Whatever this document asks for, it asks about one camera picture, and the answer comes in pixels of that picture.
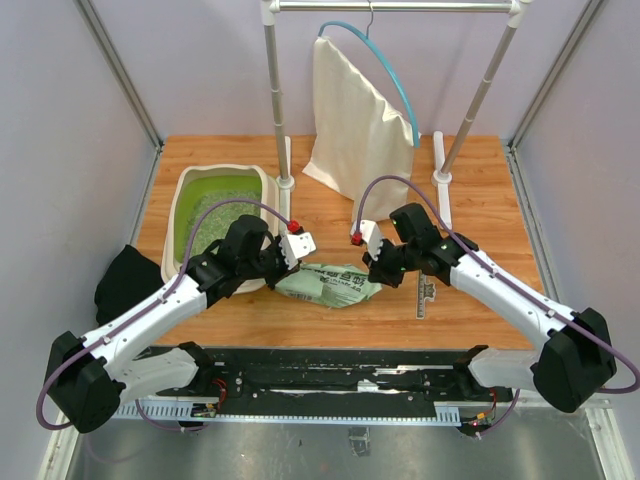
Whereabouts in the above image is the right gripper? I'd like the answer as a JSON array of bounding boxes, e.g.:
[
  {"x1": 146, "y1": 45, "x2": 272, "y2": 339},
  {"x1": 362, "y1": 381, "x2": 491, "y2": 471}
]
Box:
[{"x1": 364, "y1": 235, "x2": 420, "y2": 289}]

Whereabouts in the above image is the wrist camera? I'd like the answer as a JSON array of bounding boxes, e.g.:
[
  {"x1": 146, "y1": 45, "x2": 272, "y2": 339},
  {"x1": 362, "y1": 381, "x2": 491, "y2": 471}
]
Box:
[
  {"x1": 350, "y1": 220, "x2": 385, "y2": 261},
  {"x1": 279, "y1": 232, "x2": 317, "y2": 269}
]

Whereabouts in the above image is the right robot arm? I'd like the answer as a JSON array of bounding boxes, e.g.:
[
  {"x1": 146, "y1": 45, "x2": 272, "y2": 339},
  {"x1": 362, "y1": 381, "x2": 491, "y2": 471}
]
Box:
[{"x1": 351, "y1": 203, "x2": 617, "y2": 413}]

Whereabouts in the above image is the green cat litter bag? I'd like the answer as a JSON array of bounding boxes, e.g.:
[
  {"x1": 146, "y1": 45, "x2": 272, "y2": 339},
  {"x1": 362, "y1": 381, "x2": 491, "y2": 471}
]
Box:
[{"x1": 275, "y1": 263, "x2": 382, "y2": 309}]

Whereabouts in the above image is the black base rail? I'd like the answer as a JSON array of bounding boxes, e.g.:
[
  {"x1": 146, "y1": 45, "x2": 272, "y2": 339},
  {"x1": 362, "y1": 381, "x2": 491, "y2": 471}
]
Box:
[{"x1": 123, "y1": 344, "x2": 539, "y2": 424}]

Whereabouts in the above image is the white clothes rack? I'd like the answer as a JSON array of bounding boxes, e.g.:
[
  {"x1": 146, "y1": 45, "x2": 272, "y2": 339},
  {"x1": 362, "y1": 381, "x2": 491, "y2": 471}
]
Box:
[{"x1": 259, "y1": 0, "x2": 535, "y2": 237}]

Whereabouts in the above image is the black cloth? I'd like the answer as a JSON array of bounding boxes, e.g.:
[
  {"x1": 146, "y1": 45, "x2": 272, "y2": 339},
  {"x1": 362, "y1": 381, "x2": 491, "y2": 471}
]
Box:
[{"x1": 94, "y1": 244, "x2": 164, "y2": 326}]

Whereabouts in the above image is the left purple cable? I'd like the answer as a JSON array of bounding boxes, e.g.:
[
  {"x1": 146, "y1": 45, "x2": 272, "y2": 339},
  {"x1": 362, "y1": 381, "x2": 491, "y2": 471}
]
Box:
[{"x1": 35, "y1": 198, "x2": 301, "y2": 431}]

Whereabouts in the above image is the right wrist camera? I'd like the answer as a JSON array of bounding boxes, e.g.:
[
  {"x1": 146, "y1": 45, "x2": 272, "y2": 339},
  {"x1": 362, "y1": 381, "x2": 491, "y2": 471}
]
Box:
[{"x1": 350, "y1": 220, "x2": 385, "y2": 261}]

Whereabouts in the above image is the blue clothes hanger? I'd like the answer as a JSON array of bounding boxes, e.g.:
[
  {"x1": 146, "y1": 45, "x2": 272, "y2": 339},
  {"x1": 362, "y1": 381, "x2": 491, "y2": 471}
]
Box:
[{"x1": 317, "y1": 21, "x2": 421, "y2": 148}]

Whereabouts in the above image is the cream cloth bag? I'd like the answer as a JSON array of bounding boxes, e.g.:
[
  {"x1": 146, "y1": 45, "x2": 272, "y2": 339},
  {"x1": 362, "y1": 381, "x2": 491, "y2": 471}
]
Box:
[{"x1": 303, "y1": 37, "x2": 415, "y2": 221}]

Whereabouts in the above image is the piano pattern bag clip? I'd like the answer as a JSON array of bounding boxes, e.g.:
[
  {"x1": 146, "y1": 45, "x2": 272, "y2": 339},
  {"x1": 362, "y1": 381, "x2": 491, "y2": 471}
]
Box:
[{"x1": 416, "y1": 272, "x2": 436, "y2": 320}]

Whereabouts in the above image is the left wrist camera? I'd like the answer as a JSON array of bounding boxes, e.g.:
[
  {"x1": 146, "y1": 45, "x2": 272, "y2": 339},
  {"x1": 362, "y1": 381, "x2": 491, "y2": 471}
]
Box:
[{"x1": 279, "y1": 232, "x2": 317, "y2": 269}]

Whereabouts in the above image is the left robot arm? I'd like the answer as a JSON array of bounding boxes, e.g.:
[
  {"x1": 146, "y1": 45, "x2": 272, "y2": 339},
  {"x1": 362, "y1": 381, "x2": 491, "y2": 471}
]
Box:
[{"x1": 36, "y1": 215, "x2": 315, "y2": 433}]

